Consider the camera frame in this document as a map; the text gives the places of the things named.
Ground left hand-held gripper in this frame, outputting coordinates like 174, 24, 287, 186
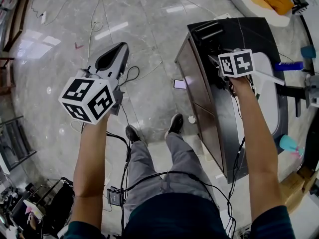
58, 42, 130, 125

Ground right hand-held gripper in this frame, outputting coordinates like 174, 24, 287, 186
208, 48, 256, 90

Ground black vanity cabinet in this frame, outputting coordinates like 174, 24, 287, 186
174, 17, 290, 184

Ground person's left forearm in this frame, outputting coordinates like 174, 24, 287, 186
71, 113, 111, 231

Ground person's right forearm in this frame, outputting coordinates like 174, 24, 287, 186
223, 75, 288, 223

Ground white ceramic sink bowl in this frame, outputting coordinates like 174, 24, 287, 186
231, 51, 280, 137

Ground smartphone with lit screen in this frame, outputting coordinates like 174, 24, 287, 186
173, 79, 187, 90

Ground black faucet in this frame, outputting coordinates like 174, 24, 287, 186
278, 85, 309, 118

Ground teal waste bin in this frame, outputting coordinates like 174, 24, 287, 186
300, 45, 317, 59

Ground person's left black shoe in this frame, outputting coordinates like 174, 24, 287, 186
125, 124, 142, 144

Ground person's black shoe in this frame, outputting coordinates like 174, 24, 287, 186
125, 124, 142, 144
164, 113, 184, 140

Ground person's right black shoe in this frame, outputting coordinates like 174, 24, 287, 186
164, 113, 184, 140

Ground teal cup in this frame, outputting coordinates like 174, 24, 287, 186
279, 134, 306, 158

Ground wooden stool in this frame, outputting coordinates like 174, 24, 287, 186
0, 57, 16, 96

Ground black bathtub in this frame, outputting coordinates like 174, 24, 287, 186
305, 119, 319, 172

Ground person's grey trousers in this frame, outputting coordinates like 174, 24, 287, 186
123, 132, 220, 224

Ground black metal rack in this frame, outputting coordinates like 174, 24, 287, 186
0, 116, 37, 172

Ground small black monitor device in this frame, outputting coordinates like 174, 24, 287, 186
106, 187, 125, 207

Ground cardboard box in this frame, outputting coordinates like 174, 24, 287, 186
280, 165, 319, 214

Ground person's dark teal shirt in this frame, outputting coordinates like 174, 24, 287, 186
63, 192, 298, 239

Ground black cable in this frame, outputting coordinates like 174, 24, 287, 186
106, 66, 140, 239
224, 96, 246, 237

